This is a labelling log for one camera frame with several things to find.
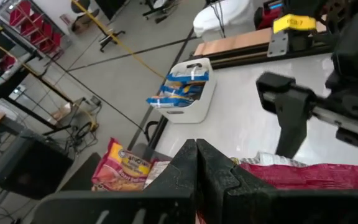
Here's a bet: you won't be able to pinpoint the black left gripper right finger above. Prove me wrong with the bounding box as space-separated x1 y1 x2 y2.
196 139 358 224

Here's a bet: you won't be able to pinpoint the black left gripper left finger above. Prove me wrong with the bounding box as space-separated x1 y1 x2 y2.
32 139 198 224

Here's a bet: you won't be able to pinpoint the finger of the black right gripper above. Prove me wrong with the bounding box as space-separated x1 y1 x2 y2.
274 88 315 159

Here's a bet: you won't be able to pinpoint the white plastic bin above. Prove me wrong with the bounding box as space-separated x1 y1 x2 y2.
157 57 218 124

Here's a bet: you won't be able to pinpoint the yellow tag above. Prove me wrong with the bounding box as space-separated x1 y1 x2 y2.
272 13 318 34

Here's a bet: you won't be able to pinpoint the tan wooden side board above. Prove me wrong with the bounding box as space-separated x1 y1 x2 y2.
193 21 328 57

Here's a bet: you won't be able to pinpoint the red and black device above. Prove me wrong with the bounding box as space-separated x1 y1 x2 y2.
253 0 285 31

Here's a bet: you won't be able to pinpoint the white trash bin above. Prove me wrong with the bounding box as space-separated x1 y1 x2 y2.
193 0 255 39

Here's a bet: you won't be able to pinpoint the black floor equipment case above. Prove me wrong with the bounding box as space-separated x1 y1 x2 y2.
0 133 75 200

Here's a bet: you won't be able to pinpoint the black office chair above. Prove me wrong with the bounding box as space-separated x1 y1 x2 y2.
71 0 126 53

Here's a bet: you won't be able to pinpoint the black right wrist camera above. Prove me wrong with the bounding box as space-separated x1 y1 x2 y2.
331 8 358 82

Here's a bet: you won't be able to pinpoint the silver corner bracket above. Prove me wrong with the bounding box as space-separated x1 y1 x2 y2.
267 30 290 58

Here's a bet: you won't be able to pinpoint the tangled black floor cables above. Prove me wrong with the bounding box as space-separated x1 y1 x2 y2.
63 119 101 153

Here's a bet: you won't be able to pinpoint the black hanging cable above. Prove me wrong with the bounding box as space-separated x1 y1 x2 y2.
53 58 160 144

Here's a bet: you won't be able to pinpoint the yellow hanging cable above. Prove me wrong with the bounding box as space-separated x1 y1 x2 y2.
71 0 167 80

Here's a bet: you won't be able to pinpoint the black frame work table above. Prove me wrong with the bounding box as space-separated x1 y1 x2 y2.
0 18 74 133

